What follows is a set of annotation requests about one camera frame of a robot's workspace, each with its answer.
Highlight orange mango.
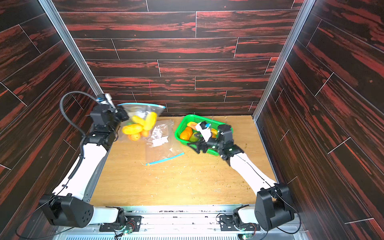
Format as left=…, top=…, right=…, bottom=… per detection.
left=180, top=126, right=193, bottom=141

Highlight green plastic basket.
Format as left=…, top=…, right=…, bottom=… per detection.
left=175, top=115, right=229, bottom=160

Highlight aluminium front rail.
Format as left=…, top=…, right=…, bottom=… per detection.
left=55, top=205, right=310, bottom=240

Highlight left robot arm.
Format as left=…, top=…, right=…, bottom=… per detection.
left=39, top=105, right=129, bottom=230

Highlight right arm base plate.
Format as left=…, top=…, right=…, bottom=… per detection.
left=216, top=213, right=261, bottom=232

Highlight left black cable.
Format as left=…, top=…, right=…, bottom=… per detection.
left=59, top=91, right=100, bottom=137

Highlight clear zip bag blue zipper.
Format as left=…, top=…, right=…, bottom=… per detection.
left=118, top=103, right=166, bottom=142

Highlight red yellow mango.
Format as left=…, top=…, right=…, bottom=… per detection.
left=187, top=122, right=198, bottom=131

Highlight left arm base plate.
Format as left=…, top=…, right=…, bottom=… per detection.
left=99, top=216, right=143, bottom=234

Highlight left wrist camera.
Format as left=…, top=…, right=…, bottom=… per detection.
left=96, top=94, right=116, bottom=109

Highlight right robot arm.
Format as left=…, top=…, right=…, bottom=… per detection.
left=188, top=122, right=297, bottom=232

